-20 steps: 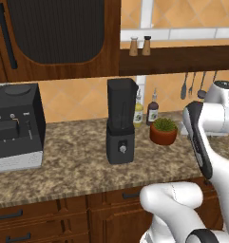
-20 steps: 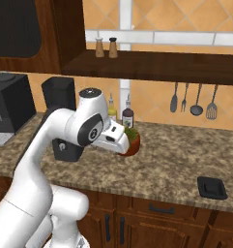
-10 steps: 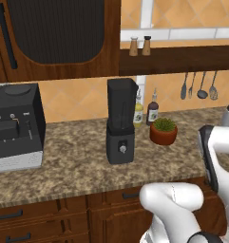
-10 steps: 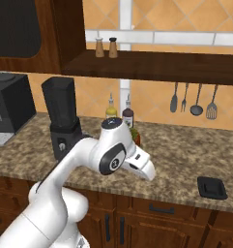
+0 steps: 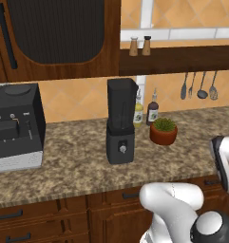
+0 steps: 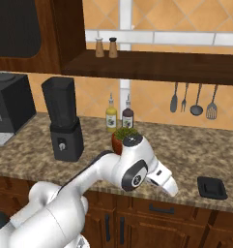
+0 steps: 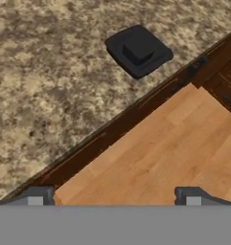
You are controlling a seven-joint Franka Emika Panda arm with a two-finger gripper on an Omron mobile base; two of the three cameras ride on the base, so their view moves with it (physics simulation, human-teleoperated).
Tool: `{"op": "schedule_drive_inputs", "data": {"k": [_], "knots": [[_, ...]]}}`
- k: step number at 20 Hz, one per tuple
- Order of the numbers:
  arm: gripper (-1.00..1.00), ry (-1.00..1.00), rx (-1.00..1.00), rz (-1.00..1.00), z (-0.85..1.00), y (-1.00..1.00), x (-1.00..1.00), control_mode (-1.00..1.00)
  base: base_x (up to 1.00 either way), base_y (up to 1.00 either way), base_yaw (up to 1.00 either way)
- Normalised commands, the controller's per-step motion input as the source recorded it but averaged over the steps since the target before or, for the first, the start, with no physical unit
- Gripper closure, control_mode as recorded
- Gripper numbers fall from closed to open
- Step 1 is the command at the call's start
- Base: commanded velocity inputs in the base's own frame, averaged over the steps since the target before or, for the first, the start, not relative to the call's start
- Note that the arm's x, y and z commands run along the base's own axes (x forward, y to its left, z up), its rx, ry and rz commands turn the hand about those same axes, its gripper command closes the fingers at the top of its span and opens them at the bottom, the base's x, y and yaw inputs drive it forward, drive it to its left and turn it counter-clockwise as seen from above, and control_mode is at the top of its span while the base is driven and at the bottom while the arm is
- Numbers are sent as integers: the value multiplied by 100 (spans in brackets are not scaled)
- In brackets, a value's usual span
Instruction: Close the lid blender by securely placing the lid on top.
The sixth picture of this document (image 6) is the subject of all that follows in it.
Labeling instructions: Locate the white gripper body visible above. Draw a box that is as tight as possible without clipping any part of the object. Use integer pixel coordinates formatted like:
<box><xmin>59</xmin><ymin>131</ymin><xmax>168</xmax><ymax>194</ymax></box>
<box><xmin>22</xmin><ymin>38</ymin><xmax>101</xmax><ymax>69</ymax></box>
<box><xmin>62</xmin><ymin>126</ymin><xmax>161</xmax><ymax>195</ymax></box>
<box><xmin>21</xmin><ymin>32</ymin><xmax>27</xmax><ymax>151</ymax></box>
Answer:
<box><xmin>152</xmin><ymin>170</ymin><xmax>180</xmax><ymax>199</ymax></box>

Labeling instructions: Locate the black blender lid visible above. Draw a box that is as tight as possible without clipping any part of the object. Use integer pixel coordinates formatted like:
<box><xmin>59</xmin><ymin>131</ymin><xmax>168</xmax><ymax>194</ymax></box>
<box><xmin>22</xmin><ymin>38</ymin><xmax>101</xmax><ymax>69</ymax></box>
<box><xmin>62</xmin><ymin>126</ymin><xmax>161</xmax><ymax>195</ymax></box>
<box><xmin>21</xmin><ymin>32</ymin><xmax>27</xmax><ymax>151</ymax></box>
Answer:
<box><xmin>196</xmin><ymin>175</ymin><xmax>229</xmax><ymax>201</ymax></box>

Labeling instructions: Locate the black blender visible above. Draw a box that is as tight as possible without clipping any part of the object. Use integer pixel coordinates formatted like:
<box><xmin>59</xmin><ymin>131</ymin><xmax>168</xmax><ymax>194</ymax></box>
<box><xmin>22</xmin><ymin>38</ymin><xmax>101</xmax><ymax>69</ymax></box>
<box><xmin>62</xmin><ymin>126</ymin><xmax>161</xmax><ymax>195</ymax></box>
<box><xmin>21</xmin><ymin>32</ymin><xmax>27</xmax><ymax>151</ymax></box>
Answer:
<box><xmin>41</xmin><ymin>76</ymin><xmax>86</xmax><ymax>163</ymax></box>

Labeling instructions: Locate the wooden drawer front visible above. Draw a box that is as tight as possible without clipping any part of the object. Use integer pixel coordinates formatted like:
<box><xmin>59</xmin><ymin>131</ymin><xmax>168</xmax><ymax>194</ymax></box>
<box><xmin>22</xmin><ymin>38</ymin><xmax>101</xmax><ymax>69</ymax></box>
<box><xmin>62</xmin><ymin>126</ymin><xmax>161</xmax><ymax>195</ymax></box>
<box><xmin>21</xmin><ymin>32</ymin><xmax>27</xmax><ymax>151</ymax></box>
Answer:
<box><xmin>131</xmin><ymin>196</ymin><xmax>201</xmax><ymax>225</ymax></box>

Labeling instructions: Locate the wooden cupboard door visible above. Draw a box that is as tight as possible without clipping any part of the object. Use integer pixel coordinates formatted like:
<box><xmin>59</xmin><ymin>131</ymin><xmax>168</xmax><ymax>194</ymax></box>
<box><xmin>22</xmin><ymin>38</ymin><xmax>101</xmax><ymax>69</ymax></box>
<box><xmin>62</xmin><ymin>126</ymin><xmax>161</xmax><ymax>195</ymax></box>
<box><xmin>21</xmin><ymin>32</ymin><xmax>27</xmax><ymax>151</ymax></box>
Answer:
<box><xmin>82</xmin><ymin>191</ymin><xmax>118</xmax><ymax>248</ymax></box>
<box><xmin>200</xmin><ymin>209</ymin><xmax>233</xmax><ymax>248</ymax></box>
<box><xmin>116</xmin><ymin>211</ymin><xmax>194</xmax><ymax>248</ymax></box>

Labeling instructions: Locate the green plant in brown pot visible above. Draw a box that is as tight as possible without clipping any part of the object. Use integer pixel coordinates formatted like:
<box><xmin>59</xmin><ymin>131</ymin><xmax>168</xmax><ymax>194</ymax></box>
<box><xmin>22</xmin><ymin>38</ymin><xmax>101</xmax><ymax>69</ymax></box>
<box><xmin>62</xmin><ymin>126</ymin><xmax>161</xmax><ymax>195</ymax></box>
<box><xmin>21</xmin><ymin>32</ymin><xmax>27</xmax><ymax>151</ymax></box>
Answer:
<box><xmin>110</xmin><ymin>126</ymin><xmax>140</xmax><ymax>156</ymax></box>

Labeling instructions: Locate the dark sauce bottle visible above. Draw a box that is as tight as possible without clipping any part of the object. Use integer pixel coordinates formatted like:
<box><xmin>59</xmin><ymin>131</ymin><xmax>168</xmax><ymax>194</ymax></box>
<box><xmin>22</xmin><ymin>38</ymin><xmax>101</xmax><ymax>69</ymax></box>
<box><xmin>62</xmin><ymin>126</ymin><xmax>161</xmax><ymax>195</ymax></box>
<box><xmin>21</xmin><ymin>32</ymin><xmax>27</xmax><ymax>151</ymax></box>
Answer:
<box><xmin>121</xmin><ymin>93</ymin><xmax>135</xmax><ymax>130</ymax></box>

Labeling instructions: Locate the grey hanging ladle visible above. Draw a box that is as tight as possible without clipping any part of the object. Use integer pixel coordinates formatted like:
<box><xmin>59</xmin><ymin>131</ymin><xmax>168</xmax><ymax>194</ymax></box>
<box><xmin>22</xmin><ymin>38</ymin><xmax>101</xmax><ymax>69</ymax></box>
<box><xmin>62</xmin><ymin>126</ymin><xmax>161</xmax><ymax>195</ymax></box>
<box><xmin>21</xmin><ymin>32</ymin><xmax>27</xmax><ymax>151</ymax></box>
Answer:
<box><xmin>189</xmin><ymin>82</ymin><xmax>205</xmax><ymax>117</ymax></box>

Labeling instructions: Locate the grey hanging spoon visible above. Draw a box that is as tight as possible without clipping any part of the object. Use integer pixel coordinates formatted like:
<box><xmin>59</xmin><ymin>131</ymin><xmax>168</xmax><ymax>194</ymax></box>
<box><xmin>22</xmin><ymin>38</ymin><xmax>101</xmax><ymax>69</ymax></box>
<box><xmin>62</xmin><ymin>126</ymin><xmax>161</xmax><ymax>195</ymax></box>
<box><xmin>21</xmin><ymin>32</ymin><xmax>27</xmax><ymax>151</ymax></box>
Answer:
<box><xmin>169</xmin><ymin>81</ymin><xmax>180</xmax><ymax>114</ymax></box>

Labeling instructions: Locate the grey hanging spatula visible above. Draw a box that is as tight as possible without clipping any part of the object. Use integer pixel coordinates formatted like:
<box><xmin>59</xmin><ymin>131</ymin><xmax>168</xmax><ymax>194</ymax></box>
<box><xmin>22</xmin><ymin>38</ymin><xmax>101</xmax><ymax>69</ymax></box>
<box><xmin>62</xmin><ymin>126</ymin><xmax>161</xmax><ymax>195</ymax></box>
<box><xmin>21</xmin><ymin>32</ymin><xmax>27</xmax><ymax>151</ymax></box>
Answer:
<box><xmin>205</xmin><ymin>83</ymin><xmax>219</xmax><ymax>121</ymax></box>

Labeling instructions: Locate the grey hanging fork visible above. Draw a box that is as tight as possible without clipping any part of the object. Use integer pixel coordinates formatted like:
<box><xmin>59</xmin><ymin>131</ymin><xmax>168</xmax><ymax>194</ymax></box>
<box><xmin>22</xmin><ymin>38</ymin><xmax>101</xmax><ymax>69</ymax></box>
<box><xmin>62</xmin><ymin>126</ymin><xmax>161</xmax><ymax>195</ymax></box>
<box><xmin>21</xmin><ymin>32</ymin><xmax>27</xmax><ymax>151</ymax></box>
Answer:
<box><xmin>180</xmin><ymin>82</ymin><xmax>190</xmax><ymax>113</ymax></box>

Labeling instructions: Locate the yellow oil bottle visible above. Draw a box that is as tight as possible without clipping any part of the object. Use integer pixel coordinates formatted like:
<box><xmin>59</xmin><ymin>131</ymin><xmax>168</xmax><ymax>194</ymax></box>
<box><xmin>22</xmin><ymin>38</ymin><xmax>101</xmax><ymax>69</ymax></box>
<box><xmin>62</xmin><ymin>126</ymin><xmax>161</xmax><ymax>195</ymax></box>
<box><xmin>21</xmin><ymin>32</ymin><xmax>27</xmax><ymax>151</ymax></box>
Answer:
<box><xmin>104</xmin><ymin>93</ymin><xmax>118</xmax><ymax>133</ymax></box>

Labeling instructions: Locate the dark wooden shelf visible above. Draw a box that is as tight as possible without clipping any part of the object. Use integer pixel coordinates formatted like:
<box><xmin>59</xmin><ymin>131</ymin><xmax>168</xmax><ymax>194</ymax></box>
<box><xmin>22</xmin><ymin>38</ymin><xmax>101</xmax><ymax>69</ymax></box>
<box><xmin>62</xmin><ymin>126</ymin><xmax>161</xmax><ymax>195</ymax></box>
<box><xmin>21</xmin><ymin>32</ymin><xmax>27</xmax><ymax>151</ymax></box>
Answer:
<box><xmin>61</xmin><ymin>48</ymin><xmax>233</xmax><ymax>87</ymax></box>

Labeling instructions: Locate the black-capped brown shaker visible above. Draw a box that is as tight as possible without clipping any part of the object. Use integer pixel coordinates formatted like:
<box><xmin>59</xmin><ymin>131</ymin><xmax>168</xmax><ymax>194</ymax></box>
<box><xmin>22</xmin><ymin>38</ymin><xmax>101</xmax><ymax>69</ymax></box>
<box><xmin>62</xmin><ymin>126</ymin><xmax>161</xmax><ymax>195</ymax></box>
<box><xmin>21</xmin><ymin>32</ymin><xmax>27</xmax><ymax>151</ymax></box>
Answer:
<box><xmin>107</xmin><ymin>36</ymin><xmax>119</xmax><ymax>59</ymax></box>

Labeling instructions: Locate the white-capped brown shaker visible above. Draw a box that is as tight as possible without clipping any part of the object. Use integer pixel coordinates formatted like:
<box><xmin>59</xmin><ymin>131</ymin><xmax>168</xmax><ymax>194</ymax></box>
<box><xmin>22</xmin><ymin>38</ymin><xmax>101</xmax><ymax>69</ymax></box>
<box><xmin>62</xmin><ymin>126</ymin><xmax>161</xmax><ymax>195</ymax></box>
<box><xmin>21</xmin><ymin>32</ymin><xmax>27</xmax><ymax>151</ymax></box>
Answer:
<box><xmin>95</xmin><ymin>37</ymin><xmax>105</xmax><ymax>59</ymax></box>

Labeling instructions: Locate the black coffee machine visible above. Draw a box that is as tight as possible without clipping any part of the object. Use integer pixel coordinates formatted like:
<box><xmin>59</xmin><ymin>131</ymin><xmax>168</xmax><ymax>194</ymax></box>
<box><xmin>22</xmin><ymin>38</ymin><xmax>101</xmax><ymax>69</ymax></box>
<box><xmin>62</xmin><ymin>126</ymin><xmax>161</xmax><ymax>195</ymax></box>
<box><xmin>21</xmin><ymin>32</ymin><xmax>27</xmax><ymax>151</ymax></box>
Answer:
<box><xmin>0</xmin><ymin>72</ymin><xmax>38</xmax><ymax>146</ymax></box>

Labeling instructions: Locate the black drawer handle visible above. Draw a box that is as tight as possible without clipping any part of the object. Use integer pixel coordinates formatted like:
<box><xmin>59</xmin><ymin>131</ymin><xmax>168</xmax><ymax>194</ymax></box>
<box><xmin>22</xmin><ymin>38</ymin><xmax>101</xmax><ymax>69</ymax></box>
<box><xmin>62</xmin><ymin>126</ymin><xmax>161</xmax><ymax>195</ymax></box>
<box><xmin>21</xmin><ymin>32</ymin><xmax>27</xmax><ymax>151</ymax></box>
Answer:
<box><xmin>148</xmin><ymin>202</ymin><xmax>176</xmax><ymax>216</ymax></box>

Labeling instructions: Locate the black cupboard door handle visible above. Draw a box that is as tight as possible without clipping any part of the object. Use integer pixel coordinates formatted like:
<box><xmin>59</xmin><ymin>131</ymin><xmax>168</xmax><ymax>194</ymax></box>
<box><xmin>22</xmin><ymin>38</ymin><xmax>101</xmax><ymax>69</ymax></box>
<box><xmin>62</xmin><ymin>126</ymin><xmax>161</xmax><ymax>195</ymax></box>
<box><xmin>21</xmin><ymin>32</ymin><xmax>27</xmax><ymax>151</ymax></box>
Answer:
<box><xmin>119</xmin><ymin>216</ymin><xmax>126</xmax><ymax>246</ymax></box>
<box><xmin>104</xmin><ymin>213</ymin><xmax>111</xmax><ymax>243</ymax></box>

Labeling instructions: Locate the wooden wall cupboard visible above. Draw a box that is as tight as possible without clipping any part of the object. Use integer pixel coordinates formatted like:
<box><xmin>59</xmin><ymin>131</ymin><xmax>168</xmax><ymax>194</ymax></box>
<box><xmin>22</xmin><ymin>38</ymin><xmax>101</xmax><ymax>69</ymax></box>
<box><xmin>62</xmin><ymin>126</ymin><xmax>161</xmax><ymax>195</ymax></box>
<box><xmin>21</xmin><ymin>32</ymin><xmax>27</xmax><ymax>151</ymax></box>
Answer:
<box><xmin>0</xmin><ymin>0</ymin><xmax>87</xmax><ymax>76</ymax></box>

